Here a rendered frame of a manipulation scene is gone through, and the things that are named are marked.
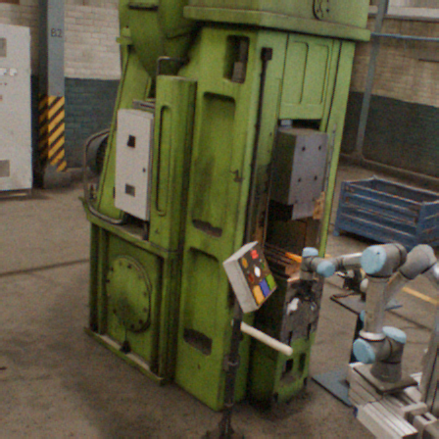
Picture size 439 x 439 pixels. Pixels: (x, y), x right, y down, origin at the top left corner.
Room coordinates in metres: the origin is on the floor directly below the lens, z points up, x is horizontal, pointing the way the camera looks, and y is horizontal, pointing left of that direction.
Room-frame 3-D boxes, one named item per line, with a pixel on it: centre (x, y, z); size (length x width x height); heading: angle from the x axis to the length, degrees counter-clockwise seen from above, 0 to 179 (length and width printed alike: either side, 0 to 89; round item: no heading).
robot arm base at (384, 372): (2.51, -0.62, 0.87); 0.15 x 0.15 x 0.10
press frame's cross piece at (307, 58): (3.71, 0.07, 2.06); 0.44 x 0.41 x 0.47; 50
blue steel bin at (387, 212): (7.32, -1.48, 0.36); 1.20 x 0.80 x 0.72; 51
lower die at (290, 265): (3.57, -0.01, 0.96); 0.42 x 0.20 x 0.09; 50
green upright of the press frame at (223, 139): (3.45, 0.29, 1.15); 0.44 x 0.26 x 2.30; 50
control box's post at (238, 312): (2.96, 0.13, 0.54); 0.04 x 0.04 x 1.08; 50
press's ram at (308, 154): (3.61, -0.04, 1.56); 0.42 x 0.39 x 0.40; 50
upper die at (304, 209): (3.57, -0.01, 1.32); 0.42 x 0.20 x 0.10; 50
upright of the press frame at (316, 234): (3.96, -0.15, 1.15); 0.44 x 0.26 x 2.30; 50
